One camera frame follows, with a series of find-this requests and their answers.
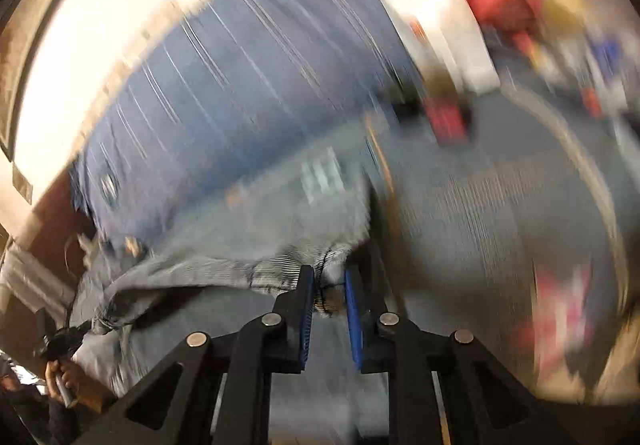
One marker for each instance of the white box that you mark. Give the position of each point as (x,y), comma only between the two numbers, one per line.
(445,25)

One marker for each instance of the blue plaid shirt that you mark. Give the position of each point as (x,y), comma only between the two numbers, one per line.
(225,75)

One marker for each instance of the person's left hand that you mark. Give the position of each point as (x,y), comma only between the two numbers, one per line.
(82,382)

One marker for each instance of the grey denim pants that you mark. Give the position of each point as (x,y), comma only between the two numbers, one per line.
(200,270)

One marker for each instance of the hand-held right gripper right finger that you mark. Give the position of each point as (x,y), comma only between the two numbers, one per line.
(353,325)

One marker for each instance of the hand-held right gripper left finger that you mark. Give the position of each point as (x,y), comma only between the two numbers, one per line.
(306,325)

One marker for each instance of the grey patterned blanket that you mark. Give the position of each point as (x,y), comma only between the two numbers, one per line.
(475,225)

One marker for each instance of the white striped cloth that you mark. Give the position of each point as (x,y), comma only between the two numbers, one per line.
(35,275)

